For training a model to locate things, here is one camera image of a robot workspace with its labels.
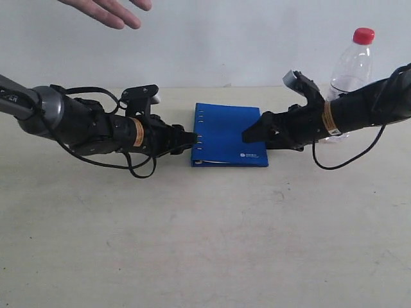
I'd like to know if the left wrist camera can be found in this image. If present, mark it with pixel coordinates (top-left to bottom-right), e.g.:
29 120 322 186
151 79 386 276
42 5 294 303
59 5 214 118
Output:
120 84 161 117

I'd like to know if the blue ring binder notebook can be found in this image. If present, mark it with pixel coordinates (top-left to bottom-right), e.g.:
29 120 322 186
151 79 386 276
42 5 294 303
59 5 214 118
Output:
191 103 268 167

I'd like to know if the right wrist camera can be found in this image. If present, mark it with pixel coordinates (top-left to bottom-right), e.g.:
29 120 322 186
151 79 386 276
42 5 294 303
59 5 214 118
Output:
283 70 324 105

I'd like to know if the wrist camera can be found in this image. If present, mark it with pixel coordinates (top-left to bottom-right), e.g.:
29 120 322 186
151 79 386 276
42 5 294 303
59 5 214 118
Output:
120 84 161 117
283 70 324 105

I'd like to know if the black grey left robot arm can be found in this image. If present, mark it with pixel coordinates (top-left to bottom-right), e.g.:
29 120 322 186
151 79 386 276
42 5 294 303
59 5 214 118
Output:
1 76 197 158

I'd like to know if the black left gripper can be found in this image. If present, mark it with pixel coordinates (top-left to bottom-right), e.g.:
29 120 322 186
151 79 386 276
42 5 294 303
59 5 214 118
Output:
133 114 197 157

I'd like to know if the clear plastic water bottle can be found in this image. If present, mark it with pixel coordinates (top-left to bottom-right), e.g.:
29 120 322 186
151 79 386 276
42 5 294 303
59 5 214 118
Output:
322 27 375 142

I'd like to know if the person's open hand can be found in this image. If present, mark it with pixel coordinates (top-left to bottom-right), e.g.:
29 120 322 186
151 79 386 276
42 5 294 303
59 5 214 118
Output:
59 0 141 30

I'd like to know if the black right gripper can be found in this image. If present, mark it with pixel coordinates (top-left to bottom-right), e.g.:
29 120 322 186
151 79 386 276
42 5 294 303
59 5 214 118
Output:
241 104 326 151

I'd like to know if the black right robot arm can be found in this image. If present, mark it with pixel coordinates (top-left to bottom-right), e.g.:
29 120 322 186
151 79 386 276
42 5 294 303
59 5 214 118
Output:
241 65 410 151

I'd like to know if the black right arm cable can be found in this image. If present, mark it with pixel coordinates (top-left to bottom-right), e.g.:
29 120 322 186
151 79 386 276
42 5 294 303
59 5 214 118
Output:
312 123 387 171

